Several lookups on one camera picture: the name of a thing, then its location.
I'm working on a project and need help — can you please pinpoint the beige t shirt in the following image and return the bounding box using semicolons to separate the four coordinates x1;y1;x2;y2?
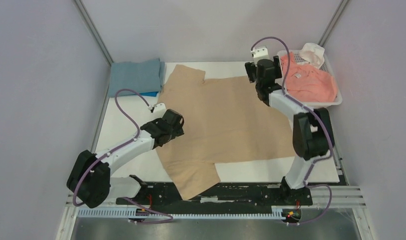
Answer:
157;64;295;200

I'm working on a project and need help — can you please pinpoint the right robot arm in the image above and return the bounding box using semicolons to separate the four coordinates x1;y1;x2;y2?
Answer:
244;59;334;204

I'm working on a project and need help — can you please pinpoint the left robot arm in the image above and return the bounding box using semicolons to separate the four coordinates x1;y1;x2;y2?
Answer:
66;109;184;209

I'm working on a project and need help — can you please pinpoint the pink t shirt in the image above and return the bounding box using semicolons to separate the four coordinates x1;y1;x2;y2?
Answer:
280;52;338;103

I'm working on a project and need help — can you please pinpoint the folded bright blue t shirt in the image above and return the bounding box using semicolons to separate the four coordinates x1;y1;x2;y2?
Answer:
138;91;158;97

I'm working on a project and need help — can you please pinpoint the white t shirt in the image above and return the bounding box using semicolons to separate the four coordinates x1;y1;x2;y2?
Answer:
299;42;325;69

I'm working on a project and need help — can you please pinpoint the white plastic basket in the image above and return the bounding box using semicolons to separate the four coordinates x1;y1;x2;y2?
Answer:
277;50;342;108

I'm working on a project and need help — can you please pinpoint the folded grey-blue t shirt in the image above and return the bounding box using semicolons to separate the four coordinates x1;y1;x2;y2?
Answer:
107;58;165;98

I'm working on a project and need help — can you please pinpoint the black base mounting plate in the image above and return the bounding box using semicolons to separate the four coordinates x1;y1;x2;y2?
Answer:
132;182;313;214

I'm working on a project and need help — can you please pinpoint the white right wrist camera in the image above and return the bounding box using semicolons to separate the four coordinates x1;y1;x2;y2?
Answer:
251;46;269;62

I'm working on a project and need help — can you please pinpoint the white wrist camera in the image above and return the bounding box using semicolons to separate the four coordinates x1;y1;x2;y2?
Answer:
149;103;166;114
251;46;269;62

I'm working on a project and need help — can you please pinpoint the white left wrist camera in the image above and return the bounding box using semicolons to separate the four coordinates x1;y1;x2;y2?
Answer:
149;103;166;114

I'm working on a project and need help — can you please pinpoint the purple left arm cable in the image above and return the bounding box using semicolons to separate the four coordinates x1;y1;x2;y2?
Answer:
72;88;154;208

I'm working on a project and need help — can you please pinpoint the white slotted cable duct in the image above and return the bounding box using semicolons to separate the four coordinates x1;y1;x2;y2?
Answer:
78;206;286;220

